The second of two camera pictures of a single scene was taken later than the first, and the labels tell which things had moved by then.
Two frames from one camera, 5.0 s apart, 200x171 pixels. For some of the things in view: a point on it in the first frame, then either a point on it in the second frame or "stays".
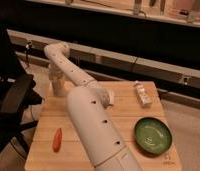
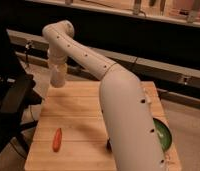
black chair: x=13 y=92 stays
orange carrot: x=57 y=140 stays
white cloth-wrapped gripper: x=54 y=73 -> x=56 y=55
